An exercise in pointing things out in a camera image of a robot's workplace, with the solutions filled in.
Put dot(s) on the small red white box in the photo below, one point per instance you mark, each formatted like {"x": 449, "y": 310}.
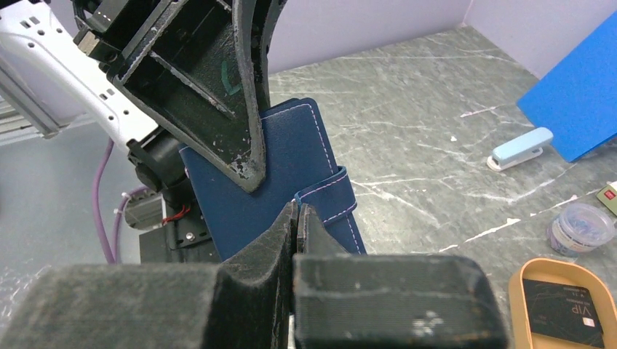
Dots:
{"x": 607, "y": 196}

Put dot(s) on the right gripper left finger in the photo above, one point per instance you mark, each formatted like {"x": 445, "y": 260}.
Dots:
{"x": 243, "y": 302}

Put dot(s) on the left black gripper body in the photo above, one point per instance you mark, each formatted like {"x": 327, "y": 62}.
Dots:
{"x": 119, "y": 35}

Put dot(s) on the black card in tray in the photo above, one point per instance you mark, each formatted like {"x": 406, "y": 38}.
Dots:
{"x": 563, "y": 312}

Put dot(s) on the light blue eraser stick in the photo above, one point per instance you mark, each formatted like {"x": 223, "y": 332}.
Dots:
{"x": 528, "y": 146}

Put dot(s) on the dark blue card holder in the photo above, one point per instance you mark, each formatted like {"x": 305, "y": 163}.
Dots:
{"x": 300, "y": 167}

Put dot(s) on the blue board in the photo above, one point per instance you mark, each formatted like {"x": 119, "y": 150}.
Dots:
{"x": 576, "y": 99}

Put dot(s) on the yellow oval tray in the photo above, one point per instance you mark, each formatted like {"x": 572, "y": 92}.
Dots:
{"x": 555, "y": 271}

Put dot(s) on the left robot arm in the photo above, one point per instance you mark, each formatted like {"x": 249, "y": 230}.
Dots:
{"x": 49, "y": 81}

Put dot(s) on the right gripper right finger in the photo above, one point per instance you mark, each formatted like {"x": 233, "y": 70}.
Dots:
{"x": 345, "y": 300}

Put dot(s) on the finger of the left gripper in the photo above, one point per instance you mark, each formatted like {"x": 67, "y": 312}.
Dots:
{"x": 189, "y": 68}
{"x": 264, "y": 20}

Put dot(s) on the small clear plastic cup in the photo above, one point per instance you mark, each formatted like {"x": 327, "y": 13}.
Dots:
{"x": 578, "y": 229}

